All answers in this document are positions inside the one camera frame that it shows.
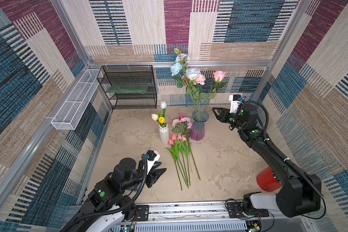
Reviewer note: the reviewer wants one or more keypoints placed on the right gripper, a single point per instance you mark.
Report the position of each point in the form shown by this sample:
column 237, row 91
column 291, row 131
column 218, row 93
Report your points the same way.
column 223, row 115

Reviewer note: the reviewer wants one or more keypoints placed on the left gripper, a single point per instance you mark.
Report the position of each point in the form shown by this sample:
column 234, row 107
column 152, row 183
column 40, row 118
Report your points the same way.
column 152, row 177

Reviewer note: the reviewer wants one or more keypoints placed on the pink carnation stem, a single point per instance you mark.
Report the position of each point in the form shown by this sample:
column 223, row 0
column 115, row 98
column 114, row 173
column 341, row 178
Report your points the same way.
column 190, row 147

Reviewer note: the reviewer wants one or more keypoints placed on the pink rosebud stem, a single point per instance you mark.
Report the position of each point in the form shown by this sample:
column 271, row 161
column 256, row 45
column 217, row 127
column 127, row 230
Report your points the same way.
column 218, row 77

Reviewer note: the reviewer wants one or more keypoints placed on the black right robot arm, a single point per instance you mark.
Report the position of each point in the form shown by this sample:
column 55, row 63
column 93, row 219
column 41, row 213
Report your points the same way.
column 300, row 192

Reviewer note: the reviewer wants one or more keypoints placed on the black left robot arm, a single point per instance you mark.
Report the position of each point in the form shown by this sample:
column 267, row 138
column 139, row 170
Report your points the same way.
column 112, row 200

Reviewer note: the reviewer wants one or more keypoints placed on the purple glass vase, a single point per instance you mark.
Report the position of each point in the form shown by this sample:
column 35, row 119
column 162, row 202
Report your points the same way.
column 197, row 131

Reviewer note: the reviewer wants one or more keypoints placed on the white ribbed vase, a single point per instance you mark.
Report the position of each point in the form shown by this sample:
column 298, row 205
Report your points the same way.
column 164, row 134

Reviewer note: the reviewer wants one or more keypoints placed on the rose bouquet with leaves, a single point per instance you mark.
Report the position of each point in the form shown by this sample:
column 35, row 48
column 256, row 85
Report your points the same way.
column 189, row 78

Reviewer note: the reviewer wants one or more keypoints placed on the yellow tulip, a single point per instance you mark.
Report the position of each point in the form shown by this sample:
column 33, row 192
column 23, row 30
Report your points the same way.
column 161, row 120

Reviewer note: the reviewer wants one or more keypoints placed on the pale white tulip back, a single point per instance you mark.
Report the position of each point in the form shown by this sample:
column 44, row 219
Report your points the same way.
column 163, row 106

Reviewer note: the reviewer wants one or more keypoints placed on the red pencil cup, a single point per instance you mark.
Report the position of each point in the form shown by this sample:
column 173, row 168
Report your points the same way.
column 266, row 180

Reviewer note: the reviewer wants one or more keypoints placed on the black mesh shelf rack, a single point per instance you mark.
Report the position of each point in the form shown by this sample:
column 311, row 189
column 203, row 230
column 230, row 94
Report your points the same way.
column 129, row 75

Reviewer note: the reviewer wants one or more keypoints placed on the green pad on shelf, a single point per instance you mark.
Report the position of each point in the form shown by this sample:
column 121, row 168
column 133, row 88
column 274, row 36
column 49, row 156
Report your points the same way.
column 128, row 89

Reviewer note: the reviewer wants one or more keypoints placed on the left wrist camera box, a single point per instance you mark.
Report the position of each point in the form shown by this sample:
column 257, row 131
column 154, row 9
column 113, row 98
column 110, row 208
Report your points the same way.
column 151, row 157

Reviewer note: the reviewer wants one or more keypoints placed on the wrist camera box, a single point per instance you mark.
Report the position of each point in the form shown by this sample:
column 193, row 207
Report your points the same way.
column 151, row 157
column 236, row 101

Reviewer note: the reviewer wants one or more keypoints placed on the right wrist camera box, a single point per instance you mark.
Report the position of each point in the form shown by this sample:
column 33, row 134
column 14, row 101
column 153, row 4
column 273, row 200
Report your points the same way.
column 236, row 101

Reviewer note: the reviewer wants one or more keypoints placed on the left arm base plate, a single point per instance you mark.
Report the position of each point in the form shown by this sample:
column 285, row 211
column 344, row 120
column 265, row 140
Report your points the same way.
column 141, row 213

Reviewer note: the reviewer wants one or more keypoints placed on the aluminium front rail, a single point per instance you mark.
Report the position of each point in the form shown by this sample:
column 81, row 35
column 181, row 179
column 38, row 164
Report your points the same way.
column 209, row 216

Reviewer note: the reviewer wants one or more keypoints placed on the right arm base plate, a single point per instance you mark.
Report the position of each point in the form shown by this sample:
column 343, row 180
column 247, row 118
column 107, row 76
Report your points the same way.
column 243, row 210

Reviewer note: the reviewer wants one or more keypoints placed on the white mesh wall basket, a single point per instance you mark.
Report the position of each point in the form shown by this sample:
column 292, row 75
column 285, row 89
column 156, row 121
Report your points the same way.
column 72, row 110

